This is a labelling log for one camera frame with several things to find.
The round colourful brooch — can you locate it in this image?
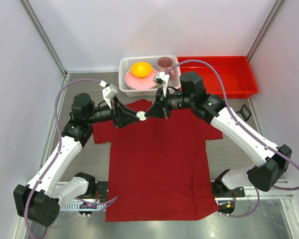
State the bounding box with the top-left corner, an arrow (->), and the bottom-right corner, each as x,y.
136,111 -> 147,121

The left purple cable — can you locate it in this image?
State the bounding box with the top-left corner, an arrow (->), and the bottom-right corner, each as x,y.
23,78 -> 120,239

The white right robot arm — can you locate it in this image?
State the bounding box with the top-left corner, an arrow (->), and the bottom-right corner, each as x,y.
145,72 -> 292,197

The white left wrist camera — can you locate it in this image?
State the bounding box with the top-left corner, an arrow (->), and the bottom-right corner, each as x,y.
99,81 -> 118,109

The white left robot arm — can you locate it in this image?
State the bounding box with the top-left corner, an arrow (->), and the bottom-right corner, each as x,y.
13,93 -> 139,227

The pink floral mug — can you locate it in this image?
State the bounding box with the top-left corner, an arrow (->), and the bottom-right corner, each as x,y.
157,57 -> 175,78

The red t-shirt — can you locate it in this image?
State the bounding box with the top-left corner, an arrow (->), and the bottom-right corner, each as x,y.
93,109 -> 223,222

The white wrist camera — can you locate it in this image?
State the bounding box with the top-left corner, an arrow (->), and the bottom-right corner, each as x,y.
99,81 -> 118,109
153,71 -> 169,96

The purple cable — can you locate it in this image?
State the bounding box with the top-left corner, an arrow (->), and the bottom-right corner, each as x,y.
23,78 -> 120,239
163,58 -> 299,219

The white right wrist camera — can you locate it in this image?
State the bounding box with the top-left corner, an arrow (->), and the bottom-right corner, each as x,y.
153,71 -> 169,96

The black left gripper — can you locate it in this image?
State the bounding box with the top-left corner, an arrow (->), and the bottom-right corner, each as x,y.
86,95 -> 139,128

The white perforated plastic basket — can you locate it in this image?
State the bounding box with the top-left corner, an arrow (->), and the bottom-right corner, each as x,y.
118,55 -> 182,97

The aluminium front rail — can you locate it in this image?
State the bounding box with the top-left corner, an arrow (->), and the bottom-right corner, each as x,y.
21,179 -> 295,211

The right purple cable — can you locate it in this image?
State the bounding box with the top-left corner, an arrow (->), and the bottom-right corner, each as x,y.
163,58 -> 299,219

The orange plastic bowl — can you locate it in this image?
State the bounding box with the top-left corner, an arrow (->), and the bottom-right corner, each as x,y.
130,62 -> 152,78

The red plastic tray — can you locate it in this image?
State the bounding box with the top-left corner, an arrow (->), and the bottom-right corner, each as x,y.
177,56 -> 258,99

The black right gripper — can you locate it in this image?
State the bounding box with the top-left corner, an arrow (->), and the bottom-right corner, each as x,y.
146,86 -> 194,120

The black brooch box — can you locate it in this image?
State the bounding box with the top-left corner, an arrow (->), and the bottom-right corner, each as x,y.
238,104 -> 252,122

